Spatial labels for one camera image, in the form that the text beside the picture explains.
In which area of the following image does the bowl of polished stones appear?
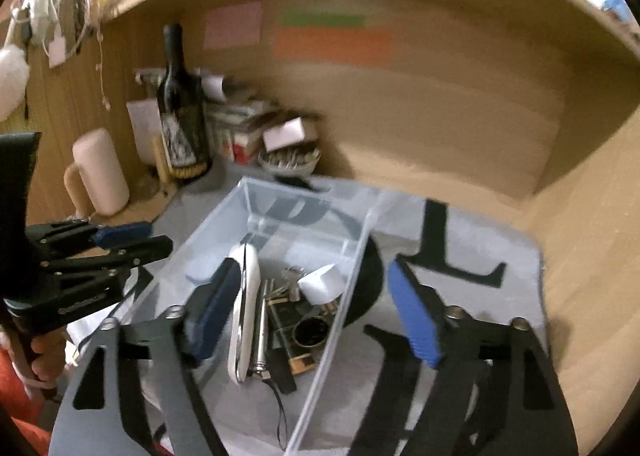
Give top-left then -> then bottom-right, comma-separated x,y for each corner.
257,146 -> 322,178

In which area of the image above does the white card box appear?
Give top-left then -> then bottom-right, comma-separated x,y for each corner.
262,117 -> 307,150

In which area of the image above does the grey travel adapter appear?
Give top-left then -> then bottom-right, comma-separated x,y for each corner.
297,263 -> 347,308

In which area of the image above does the green paper note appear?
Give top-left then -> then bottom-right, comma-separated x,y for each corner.
279,10 -> 367,30

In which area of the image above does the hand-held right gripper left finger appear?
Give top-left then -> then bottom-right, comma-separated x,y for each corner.
47,257 -> 243,456

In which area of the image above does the pink paper note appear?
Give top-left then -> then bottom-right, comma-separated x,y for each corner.
203,1 -> 264,50

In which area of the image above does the dark wine bottle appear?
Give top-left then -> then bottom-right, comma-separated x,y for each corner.
156,24 -> 214,185

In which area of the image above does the silver metal pen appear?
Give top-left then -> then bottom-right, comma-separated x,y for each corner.
249,279 -> 275,378

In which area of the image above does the orange paper note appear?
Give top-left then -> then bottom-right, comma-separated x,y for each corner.
273,29 -> 399,69

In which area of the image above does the pile of papers and booklets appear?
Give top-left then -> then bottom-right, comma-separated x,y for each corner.
202,74 -> 282,165

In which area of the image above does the white handheld massager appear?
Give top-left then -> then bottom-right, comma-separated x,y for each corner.
227,242 -> 262,383

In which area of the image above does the cream mug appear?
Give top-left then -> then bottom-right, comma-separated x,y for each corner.
63,127 -> 132,218

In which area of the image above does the person's left hand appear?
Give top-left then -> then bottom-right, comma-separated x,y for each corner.
26,329 -> 69,399

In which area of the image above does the grey mat with black letters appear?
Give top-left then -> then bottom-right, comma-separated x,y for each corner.
65,171 -> 547,456

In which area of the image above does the person's left forearm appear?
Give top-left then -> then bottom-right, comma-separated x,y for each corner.
0,343 -> 57,456

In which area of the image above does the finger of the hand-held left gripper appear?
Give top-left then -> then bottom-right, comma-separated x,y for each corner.
4,235 -> 174,333
25,219 -> 154,258

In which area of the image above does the clear plastic storage box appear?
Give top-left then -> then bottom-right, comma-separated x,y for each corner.
134,176 -> 397,453

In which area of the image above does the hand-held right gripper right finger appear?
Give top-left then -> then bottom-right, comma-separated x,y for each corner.
349,256 -> 579,456

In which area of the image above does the white plush toy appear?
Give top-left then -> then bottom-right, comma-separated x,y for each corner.
0,45 -> 29,123

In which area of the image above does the black round watch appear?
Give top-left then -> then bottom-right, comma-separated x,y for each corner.
292,316 -> 332,350

